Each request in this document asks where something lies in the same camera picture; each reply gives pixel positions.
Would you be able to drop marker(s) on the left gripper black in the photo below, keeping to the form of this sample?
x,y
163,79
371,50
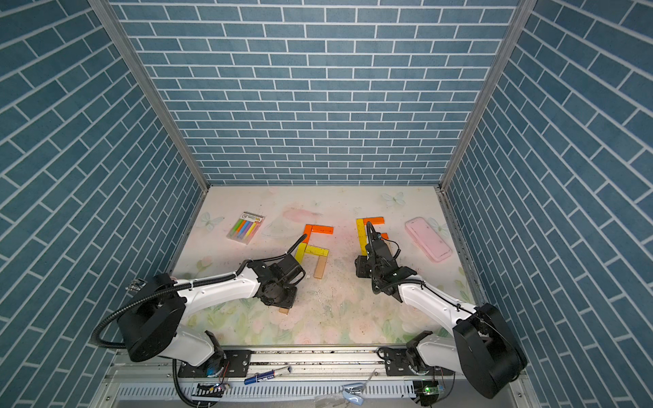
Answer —
x,y
289,303

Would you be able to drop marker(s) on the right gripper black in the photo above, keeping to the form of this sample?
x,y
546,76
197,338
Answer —
x,y
360,266

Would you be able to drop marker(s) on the yellow block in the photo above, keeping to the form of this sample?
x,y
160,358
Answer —
x,y
361,229
363,244
299,255
322,252

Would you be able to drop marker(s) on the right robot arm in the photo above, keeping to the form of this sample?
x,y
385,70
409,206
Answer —
x,y
480,345

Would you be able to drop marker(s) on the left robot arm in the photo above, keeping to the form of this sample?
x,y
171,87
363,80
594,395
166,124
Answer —
x,y
159,325

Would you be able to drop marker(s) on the pink eraser box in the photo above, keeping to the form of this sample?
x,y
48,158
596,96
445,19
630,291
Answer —
x,y
428,240

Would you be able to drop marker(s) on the chalk box coloured sticks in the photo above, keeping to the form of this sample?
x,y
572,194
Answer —
x,y
245,228

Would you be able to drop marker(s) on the clear tape scraps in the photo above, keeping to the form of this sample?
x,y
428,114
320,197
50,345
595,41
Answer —
x,y
350,395

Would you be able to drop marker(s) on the small circuit board green led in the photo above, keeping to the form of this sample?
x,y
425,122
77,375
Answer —
x,y
426,393

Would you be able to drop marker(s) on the aluminium front rail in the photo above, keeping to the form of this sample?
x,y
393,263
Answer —
x,y
312,363

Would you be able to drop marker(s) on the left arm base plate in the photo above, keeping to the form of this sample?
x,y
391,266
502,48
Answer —
x,y
230,363

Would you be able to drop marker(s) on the blue handled screwdriver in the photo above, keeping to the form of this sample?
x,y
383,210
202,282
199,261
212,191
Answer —
x,y
266,376

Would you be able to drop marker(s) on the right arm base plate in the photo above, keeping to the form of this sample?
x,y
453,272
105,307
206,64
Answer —
x,y
403,362

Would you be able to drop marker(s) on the wire connector bundle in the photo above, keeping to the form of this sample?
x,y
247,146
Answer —
x,y
211,390

